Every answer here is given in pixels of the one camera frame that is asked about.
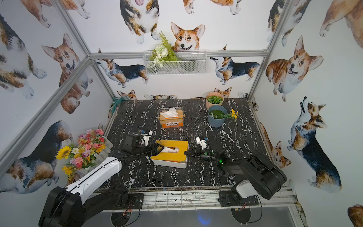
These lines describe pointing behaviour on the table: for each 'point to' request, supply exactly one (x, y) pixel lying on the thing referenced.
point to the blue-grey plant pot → (216, 114)
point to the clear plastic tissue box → (170, 123)
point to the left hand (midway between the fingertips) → (159, 144)
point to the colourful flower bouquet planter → (91, 147)
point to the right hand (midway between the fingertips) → (186, 150)
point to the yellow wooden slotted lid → (179, 156)
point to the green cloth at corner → (116, 102)
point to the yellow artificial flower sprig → (233, 114)
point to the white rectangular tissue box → (170, 163)
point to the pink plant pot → (213, 98)
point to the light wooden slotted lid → (180, 113)
